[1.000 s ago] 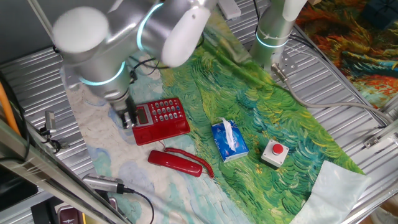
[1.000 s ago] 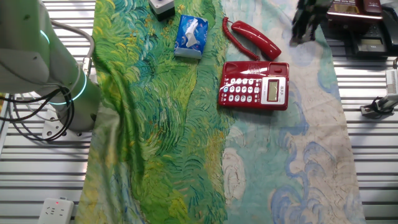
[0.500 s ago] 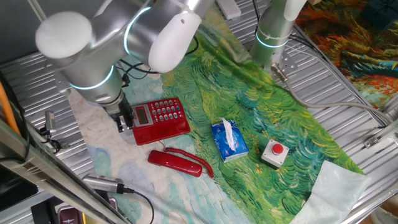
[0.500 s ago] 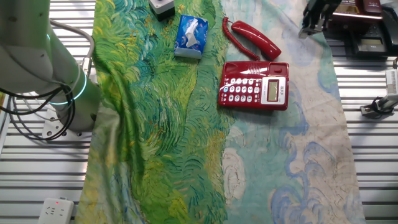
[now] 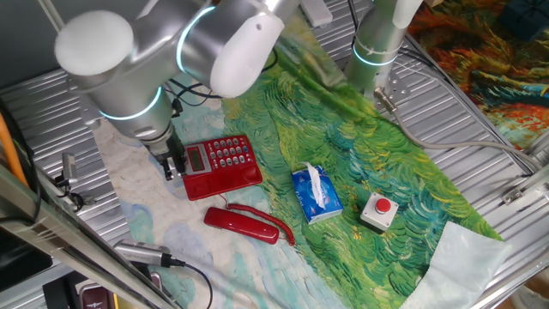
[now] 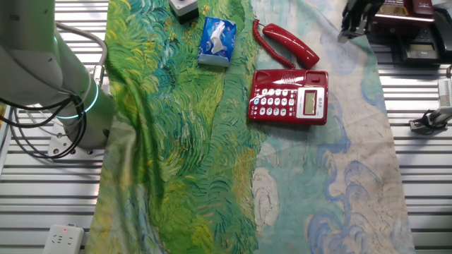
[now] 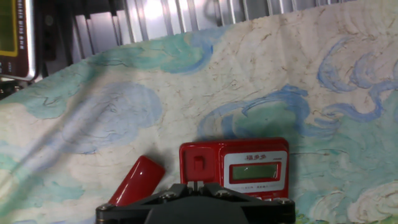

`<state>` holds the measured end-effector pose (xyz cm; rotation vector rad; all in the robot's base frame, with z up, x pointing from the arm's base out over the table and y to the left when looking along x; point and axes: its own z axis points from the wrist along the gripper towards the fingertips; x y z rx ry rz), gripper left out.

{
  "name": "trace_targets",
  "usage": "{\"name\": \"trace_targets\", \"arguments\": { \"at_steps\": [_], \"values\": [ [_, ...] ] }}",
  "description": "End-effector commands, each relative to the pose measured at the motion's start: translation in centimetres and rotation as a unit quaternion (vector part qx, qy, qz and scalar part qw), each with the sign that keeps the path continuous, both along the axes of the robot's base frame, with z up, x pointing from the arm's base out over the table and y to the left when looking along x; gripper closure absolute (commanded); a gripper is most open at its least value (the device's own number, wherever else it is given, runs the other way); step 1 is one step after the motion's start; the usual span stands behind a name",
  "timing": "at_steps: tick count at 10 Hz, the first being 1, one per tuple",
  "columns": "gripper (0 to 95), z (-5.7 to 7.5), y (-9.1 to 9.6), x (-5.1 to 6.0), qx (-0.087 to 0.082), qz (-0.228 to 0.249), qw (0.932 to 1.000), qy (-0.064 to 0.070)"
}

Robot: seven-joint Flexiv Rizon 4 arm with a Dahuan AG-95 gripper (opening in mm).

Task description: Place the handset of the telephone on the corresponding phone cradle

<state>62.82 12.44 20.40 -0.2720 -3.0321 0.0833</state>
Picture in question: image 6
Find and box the grey emergency stop button box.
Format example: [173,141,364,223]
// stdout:
[167,0,200,25]

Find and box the white ribbed plastic block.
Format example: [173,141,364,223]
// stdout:
[437,78,452,107]

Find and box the dark red telephone handset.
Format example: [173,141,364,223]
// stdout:
[411,0,435,16]

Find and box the black telephone handset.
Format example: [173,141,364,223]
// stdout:
[432,6,452,61]

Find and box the red telephone base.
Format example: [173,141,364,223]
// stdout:
[247,69,329,126]

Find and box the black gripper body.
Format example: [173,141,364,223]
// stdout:
[347,0,386,17]

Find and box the black looped cable bundle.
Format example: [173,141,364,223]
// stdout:
[0,93,88,160]

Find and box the white power strip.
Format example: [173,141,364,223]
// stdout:
[42,223,85,254]

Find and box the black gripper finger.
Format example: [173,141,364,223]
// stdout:
[355,8,374,36]
[338,10,357,44]

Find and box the thick grey robot cable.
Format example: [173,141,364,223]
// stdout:
[54,20,107,87]

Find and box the green blue painted cloth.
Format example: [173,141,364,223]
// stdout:
[84,0,417,254]

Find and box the red telephone cord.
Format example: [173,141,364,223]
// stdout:
[251,18,296,70]

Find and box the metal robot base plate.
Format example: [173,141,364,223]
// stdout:
[47,123,107,159]

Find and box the blue tissue pack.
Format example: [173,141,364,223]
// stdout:
[196,16,237,68]

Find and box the silver camera on stand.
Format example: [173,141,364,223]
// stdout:
[409,105,452,135]

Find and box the black desk telephone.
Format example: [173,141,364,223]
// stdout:
[389,24,442,65]

